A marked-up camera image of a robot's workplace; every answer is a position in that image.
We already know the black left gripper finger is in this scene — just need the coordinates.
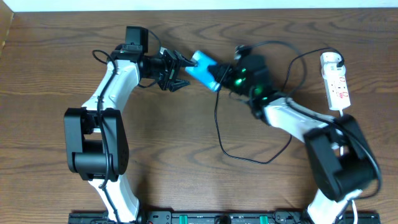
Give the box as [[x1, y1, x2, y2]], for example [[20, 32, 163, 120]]
[[168, 79, 190, 91], [174, 50, 197, 67]]

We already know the blue screen Galaxy smartphone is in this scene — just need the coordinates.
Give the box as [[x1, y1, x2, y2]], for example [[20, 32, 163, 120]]
[[185, 50, 221, 92]]

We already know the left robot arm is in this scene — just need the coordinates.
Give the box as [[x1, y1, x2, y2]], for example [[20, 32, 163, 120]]
[[64, 26, 196, 223]]

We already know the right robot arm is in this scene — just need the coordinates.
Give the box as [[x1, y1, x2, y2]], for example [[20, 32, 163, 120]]
[[205, 55, 382, 223]]

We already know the white USB charger plug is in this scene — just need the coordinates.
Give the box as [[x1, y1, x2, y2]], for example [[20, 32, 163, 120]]
[[320, 52, 346, 75]]

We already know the white power strip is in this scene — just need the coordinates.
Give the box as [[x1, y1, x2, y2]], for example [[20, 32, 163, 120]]
[[323, 71, 351, 111]]

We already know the black USB charging cable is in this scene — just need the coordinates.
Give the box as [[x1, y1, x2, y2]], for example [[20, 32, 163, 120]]
[[213, 47, 345, 165]]

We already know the white power strip cord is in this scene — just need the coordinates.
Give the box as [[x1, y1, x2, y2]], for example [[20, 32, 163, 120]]
[[337, 109, 359, 224]]

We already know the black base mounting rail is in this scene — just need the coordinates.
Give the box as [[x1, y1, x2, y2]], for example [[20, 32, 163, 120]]
[[67, 210, 381, 224]]

